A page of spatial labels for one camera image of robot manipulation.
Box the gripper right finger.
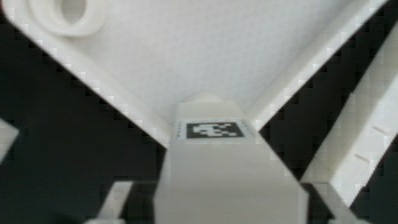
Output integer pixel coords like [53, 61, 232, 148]
[312, 182, 371, 224]

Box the white desk top panel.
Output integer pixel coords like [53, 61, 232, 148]
[1, 0, 387, 142]

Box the white desk leg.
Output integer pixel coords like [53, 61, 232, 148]
[0, 119, 19, 162]
[152, 93, 308, 224]

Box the white U-shaped obstacle fence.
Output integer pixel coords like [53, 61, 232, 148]
[301, 23, 398, 205]

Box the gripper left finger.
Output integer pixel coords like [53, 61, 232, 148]
[85, 181, 133, 224]

